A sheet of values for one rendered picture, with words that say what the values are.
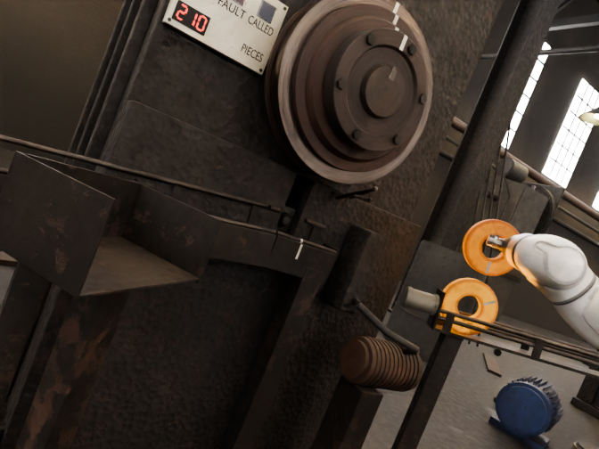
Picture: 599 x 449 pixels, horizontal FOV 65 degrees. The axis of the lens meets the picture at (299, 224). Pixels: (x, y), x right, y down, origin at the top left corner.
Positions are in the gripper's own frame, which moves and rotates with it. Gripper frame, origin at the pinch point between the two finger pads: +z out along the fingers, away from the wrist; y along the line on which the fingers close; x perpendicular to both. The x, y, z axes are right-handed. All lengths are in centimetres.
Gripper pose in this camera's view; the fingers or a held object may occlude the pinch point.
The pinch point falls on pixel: (495, 241)
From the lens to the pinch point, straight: 140.9
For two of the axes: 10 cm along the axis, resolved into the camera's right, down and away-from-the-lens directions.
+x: 3.7, -9.2, -1.0
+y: 9.3, 3.7, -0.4
